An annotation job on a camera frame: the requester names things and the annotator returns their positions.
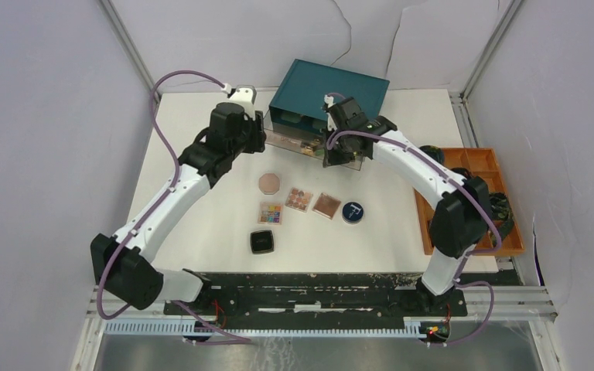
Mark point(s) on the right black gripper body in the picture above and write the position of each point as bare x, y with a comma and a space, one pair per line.
343, 152

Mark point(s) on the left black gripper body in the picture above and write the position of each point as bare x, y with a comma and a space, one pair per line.
252, 137

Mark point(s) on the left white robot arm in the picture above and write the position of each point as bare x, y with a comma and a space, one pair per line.
122, 263

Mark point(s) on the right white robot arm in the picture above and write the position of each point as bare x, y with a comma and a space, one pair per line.
461, 205

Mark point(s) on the brown square blush compact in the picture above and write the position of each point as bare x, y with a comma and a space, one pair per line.
326, 205

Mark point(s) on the warm tone eyeshadow palette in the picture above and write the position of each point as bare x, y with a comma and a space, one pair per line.
298, 199

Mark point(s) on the teal drawer cabinet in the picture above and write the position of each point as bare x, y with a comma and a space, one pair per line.
296, 109

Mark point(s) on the navy round powder jar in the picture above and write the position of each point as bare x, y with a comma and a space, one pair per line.
352, 212

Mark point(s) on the octagonal pink compact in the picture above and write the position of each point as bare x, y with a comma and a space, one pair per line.
269, 183

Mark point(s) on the colourful eyeshadow palette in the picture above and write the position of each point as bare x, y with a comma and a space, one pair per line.
270, 213

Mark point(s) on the black square compact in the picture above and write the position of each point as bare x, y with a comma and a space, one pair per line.
262, 242

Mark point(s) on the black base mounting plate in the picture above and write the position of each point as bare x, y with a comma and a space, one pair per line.
321, 301

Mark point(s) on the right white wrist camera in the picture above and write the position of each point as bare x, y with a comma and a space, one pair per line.
331, 98

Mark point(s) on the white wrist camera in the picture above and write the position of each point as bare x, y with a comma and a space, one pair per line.
331, 98
245, 96

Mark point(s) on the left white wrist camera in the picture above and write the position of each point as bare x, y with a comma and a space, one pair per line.
245, 96

